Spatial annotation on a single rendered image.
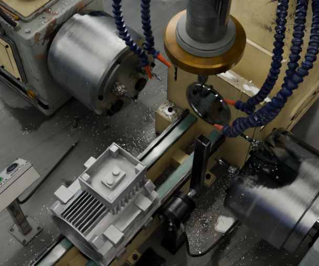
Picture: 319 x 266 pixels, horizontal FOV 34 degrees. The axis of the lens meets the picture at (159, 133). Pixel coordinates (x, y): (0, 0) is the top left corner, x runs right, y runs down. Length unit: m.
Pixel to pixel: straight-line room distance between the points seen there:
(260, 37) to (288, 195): 0.41
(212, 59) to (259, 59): 0.30
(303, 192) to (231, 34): 0.38
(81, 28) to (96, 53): 0.09
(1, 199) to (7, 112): 0.52
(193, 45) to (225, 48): 0.07
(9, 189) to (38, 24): 0.45
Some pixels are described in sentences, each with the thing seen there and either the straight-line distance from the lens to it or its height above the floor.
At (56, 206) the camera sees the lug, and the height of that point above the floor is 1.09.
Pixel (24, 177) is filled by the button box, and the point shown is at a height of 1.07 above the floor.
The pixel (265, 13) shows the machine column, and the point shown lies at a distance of 1.30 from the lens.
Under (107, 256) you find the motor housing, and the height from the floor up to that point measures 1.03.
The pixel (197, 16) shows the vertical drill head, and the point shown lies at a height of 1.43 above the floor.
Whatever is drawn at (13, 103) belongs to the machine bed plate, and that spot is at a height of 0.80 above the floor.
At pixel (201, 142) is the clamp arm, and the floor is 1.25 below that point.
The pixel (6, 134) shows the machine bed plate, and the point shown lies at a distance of 1.69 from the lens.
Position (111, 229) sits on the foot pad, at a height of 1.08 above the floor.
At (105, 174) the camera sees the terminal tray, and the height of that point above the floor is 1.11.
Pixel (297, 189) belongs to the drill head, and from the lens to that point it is 1.18.
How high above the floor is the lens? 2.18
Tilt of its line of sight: 58 degrees down
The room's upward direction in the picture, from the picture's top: 1 degrees clockwise
